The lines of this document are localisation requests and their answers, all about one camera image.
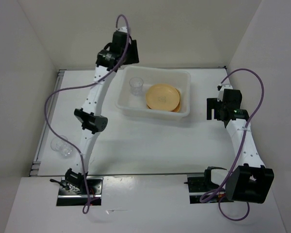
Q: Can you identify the clear plastic cup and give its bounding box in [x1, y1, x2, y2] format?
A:
[129, 77, 144, 96]
[50, 137, 73, 158]

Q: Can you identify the tan plate with bear print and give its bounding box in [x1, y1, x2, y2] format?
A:
[145, 83, 181, 112]

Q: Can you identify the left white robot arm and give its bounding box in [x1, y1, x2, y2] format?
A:
[65, 27, 139, 194]

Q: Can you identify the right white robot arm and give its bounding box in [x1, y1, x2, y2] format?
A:
[203, 84, 274, 204]

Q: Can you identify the translucent white plastic bin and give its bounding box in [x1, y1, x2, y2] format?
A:
[115, 66, 191, 121]

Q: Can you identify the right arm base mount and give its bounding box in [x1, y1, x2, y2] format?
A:
[184, 173, 233, 204]

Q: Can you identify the left aluminium table rail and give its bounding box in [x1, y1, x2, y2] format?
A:
[29, 69, 66, 177]

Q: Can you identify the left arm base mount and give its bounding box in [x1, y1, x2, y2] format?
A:
[49, 176, 103, 206]

